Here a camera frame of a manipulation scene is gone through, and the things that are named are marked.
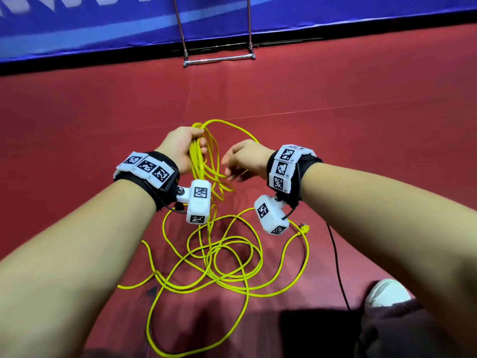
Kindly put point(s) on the person's left hand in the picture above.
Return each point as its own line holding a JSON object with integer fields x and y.
{"x": 181, "y": 145}

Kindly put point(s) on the person's right hand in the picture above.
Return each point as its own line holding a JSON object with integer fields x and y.
{"x": 250, "y": 158}

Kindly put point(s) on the metal rack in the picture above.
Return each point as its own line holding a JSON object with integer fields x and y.
{"x": 218, "y": 59}

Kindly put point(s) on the person's right forearm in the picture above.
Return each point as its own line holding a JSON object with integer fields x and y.
{"x": 402, "y": 227}

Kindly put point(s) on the person's left forearm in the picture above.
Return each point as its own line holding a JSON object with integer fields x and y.
{"x": 74, "y": 257}

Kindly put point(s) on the person's dark trousers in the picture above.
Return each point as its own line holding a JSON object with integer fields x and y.
{"x": 410, "y": 331}

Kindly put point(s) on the black marker wristband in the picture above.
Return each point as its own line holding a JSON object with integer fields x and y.
{"x": 147, "y": 175}
{"x": 291, "y": 171}

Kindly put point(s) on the blue banner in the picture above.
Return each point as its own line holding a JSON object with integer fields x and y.
{"x": 112, "y": 26}

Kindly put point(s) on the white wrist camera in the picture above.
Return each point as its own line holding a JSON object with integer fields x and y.
{"x": 197, "y": 200}
{"x": 270, "y": 214}

